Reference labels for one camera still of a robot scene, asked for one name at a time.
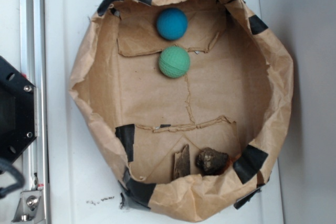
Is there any dark brown rock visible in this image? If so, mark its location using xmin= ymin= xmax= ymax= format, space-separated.
xmin=196 ymin=147 xmax=229 ymax=175

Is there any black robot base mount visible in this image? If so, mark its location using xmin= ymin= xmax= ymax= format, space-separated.
xmin=1 ymin=57 xmax=36 ymax=163

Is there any grey braided cable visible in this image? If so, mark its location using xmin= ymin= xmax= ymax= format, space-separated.
xmin=0 ymin=157 xmax=26 ymax=199

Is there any blue foam ball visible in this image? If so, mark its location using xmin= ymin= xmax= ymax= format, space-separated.
xmin=156 ymin=8 xmax=188 ymax=40

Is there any metal corner bracket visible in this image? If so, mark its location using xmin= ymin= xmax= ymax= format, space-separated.
xmin=11 ymin=190 xmax=45 ymax=223

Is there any brown bark piece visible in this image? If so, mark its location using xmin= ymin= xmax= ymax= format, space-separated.
xmin=172 ymin=144 xmax=191 ymax=180

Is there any green foam ball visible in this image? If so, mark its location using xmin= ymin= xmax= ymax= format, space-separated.
xmin=159 ymin=46 xmax=191 ymax=79

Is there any aluminium extrusion rail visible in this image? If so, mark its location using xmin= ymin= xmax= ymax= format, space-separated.
xmin=20 ymin=0 xmax=51 ymax=223

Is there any brown paper bag tray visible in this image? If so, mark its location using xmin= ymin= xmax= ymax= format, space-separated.
xmin=69 ymin=0 xmax=293 ymax=222

